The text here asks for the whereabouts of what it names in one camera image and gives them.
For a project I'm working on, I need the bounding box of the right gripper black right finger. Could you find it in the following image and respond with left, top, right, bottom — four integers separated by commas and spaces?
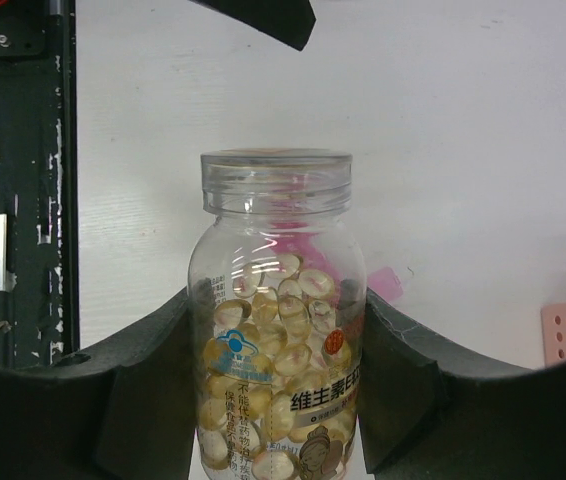
359, 293, 566, 479

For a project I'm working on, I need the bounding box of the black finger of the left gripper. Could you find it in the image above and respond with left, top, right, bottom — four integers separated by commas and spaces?
197, 0, 316, 51

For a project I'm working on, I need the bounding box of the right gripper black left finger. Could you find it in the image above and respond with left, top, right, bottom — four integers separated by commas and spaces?
0, 292, 196, 479

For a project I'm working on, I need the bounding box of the amber pill bottle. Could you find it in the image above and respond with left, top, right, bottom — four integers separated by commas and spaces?
187, 149, 367, 479

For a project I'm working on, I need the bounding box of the pink weekly pill organizer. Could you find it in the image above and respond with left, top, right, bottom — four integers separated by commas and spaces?
262, 174, 407, 304

